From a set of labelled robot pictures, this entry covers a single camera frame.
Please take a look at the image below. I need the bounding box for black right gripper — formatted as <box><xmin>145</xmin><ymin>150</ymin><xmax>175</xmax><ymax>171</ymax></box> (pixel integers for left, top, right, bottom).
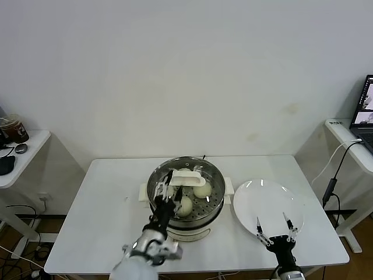
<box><xmin>255</xmin><ymin>212</ymin><xmax>299</xmax><ymax>267</ymax></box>

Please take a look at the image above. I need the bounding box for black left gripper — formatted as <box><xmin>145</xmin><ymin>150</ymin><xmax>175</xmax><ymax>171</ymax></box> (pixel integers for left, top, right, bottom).
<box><xmin>150</xmin><ymin>171</ymin><xmax>185</xmax><ymax>233</ymax></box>

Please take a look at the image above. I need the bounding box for glass lid white handle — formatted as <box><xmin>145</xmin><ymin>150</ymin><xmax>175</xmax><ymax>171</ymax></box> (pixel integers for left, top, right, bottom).
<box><xmin>147</xmin><ymin>156</ymin><xmax>226</xmax><ymax>225</ymax></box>

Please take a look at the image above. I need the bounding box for stainless steel steamer basket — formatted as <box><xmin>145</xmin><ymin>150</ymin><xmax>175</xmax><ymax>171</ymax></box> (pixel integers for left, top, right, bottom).
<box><xmin>146</xmin><ymin>157</ymin><xmax>226</xmax><ymax>230</ymax></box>

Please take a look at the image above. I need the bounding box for white round plate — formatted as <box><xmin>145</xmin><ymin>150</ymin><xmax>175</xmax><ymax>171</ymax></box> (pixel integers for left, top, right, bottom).
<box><xmin>233</xmin><ymin>178</ymin><xmax>306</xmax><ymax>242</ymax></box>

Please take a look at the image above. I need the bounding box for white side table labelled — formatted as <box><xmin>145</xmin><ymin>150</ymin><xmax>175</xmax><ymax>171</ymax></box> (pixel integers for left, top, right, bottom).
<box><xmin>325</xmin><ymin>118</ymin><xmax>373</xmax><ymax>253</ymax></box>

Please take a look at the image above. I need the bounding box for open black laptop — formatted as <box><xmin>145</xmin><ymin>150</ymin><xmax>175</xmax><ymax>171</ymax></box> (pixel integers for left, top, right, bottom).
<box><xmin>349</xmin><ymin>73</ymin><xmax>373</xmax><ymax>153</ymax></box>

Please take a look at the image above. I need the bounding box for brown coffee cup white logo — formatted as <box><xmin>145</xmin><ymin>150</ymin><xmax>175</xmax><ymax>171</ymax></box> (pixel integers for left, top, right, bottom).
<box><xmin>5</xmin><ymin>113</ymin><xmax>30</xmax><ymax>144</ymax></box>

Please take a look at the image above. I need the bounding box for dark plastic drink cup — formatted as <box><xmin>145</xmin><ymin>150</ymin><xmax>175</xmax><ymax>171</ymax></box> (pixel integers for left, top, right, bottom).
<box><xmin>0</xmin><ymin>116</ymin><xmax>14</xmax><ymax>146</ymax></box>

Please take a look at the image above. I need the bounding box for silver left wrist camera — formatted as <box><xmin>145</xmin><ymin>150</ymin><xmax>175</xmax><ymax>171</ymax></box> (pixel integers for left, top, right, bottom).
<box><xmin>163</xmin><ymin>241</ymin><xmax>185</xmax><ymax>261</ymax></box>

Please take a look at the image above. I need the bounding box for black cable with adapter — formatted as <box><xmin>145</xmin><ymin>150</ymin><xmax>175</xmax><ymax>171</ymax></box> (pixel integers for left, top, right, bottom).
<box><xmin>322</xmin><ymin>142</ymin><xmax>364</xmax><ymax>232</ymax></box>

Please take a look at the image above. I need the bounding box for black floor cable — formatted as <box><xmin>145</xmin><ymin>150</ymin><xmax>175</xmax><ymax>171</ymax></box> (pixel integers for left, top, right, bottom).
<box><xmin>5</xmin><ymin>204</ymin><xmax>44</xmax><ymax>236</ymax></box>

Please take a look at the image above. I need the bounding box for thin white floor cable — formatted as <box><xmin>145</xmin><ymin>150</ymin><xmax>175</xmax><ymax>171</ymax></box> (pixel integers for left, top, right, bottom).
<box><xmin>0</xmin><ymin>244</ymin><xmax>46</xmax><ymax>271</ymax></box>

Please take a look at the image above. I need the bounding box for thin black desk cable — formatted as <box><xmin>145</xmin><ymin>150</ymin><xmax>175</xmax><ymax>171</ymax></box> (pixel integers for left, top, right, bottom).
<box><xmin>0</xmin><ymin>144</ymin><xmax>15</xmax><ymax>159</ymax></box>

